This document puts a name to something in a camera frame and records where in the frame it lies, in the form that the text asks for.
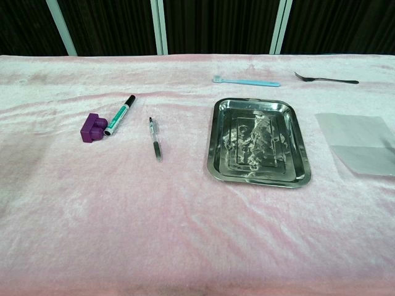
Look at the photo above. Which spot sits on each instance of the white partition post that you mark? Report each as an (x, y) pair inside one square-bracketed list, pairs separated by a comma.
[(160, 27), (281, 27), (61, 27)]

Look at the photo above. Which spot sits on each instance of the clear black ballpoint pen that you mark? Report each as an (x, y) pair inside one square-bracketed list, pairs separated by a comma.
[(156, 145)]

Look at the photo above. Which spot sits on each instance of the black metal fork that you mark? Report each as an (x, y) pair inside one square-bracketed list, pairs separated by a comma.
[(327, 80)]

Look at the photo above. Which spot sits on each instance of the white paper sheet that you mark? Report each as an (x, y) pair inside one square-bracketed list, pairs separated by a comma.
[(355, 138)]

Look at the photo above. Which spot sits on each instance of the stainless steel tray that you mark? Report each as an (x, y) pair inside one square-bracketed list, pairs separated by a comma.
[(290, 154)]

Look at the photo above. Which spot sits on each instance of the light blue toothbrush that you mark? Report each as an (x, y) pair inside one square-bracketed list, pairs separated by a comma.
[(247, 81)]

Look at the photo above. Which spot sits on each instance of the pink velvet tablecloth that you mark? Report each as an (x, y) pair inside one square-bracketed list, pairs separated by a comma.
[(129, 216)]

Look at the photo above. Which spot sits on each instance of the purple plastic block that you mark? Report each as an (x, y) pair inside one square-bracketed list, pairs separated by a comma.
[(90, 131)]

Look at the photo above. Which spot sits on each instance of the green whiteboard marker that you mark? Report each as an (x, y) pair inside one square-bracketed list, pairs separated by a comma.
[(119, 115)]

